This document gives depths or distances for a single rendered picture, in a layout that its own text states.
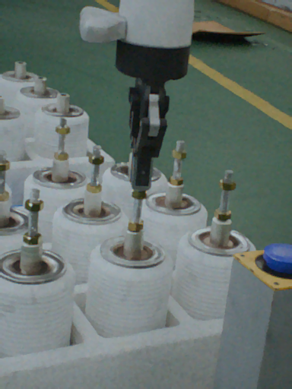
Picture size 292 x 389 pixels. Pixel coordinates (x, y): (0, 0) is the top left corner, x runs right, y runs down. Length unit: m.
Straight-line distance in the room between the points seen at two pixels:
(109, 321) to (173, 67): 0.29
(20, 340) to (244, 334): 0.23
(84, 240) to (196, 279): 0.15
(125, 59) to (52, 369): 0.32
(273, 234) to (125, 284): 0.80
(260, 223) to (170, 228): 0.68
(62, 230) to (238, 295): 0.28
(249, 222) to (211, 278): 0.75
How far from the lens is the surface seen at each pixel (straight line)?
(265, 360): 0.73
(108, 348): 0.82
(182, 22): 0.75
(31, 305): 0.78
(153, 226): 0.97
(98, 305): 0.85
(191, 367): 0.88
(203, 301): 0.90
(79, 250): 0.92
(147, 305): 0.84
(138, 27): 0.74
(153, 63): 0.75
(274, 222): 1.64
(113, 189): 1.07
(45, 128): 1.34
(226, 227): 0.89
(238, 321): 0.75
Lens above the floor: 0.63
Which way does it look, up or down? 22 degrees down
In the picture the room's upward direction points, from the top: 6 degrees clockwise
